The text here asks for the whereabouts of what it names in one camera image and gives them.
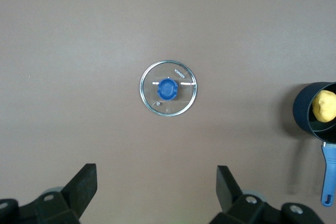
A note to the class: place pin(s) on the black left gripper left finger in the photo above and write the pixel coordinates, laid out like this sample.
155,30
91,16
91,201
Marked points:
77,195

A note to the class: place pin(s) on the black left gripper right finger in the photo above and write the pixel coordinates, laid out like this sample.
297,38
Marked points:
232,197

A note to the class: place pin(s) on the glass lid with blue knob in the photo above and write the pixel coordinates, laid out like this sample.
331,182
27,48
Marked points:
168,91

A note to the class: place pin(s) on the yellow toy potato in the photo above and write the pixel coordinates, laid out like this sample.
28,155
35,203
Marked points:
325,107

